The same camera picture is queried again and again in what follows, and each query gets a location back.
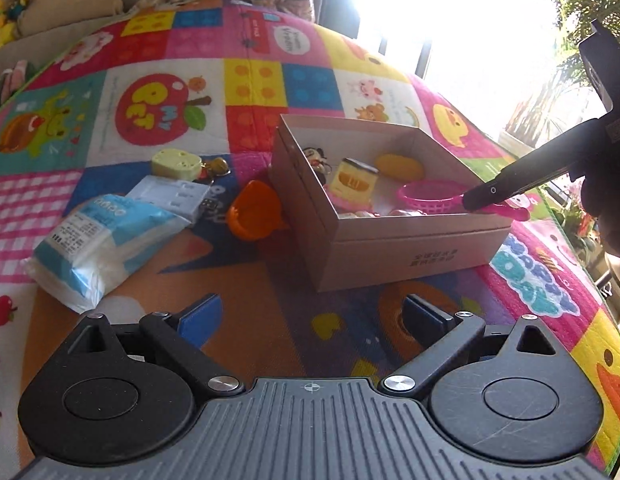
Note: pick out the yellow lemon toy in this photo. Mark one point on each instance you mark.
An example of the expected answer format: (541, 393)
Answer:
(402, 168)

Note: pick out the beige sofa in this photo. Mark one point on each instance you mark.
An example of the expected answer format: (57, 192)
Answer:
(44, 47)

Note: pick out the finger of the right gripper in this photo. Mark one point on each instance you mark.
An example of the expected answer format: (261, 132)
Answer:
(573, 152)

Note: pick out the pink cardboard box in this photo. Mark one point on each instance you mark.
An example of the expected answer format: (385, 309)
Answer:
(388, 246)

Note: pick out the colourful cartoon play mat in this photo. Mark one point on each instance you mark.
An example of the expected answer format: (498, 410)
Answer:
(213, 79)

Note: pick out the orange plastic toy cup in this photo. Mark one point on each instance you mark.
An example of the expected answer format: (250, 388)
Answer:
(256, 212)

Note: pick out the pink plastic toy basket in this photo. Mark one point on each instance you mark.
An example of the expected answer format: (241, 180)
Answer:
(445, 197)

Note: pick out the black haired doll figurine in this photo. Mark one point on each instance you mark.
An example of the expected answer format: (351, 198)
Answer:
(318, 163)

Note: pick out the small brown figurine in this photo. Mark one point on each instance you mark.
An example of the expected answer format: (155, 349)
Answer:
(215, 168)

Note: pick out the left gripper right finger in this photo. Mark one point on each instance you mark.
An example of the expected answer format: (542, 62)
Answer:
(446, 341)

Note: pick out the white plastic power adapter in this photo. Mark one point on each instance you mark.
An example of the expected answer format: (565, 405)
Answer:
(180, 197)

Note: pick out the pink white plush toy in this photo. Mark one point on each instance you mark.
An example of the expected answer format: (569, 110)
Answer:
(13, 79)

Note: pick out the yellow toy jar black lid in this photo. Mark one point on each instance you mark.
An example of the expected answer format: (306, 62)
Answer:
(352, 187)

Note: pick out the pale yellow cheese toy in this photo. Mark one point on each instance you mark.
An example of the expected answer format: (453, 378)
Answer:
(176, 164)

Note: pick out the blue white tissue pack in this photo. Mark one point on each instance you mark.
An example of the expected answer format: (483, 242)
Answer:
(97, 247)

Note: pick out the potted palm plant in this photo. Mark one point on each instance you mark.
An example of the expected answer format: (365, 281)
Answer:
(566, 97)

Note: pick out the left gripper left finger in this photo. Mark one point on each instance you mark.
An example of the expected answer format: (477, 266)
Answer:
(176, 341)

